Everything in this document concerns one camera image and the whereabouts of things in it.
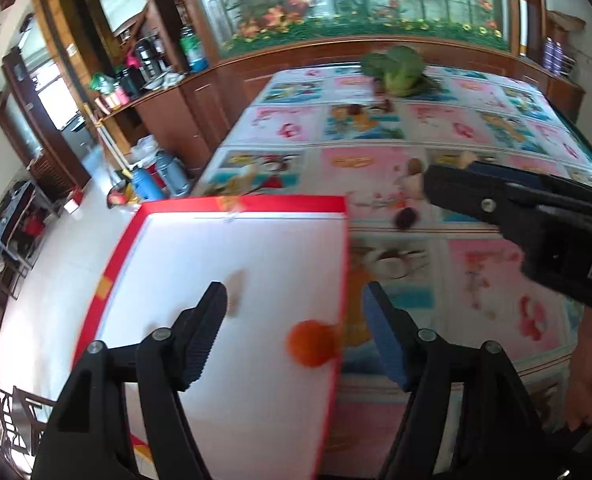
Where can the red-brown mushroom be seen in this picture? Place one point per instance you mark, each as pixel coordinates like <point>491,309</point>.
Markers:
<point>386,105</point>

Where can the dark brown mushroom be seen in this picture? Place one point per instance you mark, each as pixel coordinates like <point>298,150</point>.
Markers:
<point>356,109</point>

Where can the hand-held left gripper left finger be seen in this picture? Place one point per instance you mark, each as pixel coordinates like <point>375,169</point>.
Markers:
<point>203,345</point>

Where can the pink cup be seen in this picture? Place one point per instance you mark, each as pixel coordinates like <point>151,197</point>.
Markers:
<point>121,95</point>

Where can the green bok choy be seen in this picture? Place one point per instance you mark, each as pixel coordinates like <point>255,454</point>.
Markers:
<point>393,70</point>

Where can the red and white box tray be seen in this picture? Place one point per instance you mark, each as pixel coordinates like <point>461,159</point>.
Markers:
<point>251,260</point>

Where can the person's right hand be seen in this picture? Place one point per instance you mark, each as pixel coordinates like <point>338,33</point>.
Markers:
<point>588,360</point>

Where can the blue thermos flask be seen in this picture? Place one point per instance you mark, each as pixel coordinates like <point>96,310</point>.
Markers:
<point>143,185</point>

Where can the black kettle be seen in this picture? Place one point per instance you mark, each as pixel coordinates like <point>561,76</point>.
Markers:
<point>128,83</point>

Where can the dining table with dark cloth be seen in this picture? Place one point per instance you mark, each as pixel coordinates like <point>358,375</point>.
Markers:
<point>13,210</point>

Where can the red bag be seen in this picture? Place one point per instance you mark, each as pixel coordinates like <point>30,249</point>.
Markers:
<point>33,226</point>

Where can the dark red date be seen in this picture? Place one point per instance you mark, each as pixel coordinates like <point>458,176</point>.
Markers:
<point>406,218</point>

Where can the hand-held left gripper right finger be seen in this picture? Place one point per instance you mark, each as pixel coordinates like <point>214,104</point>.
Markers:
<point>386,342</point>

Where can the grey thermos flask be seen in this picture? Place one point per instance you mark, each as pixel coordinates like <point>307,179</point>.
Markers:
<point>171,175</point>

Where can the green plastic bottle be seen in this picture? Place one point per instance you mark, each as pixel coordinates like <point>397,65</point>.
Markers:
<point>193,49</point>

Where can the brown longan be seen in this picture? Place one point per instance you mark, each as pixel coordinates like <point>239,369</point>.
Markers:
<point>415,165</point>

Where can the green bag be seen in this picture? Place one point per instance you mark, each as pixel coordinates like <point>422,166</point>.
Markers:
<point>100,83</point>

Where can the orange tangerine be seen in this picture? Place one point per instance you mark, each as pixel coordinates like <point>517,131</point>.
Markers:
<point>313,344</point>

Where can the purple bottles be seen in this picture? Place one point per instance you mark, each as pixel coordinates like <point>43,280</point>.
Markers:
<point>553,55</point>

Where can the beige lumpy piece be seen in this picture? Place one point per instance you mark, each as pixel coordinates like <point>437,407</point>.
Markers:
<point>416,188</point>

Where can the tan round slice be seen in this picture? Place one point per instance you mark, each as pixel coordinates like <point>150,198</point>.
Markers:
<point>466,159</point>

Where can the white plastic bag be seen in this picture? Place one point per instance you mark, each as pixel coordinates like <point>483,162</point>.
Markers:
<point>145,148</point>

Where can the printed fruit tablecloth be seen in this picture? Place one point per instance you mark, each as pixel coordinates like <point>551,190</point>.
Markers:
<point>476,270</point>

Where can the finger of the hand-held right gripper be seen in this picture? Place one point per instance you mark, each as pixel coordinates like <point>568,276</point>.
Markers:
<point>456,187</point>
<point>521,172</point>

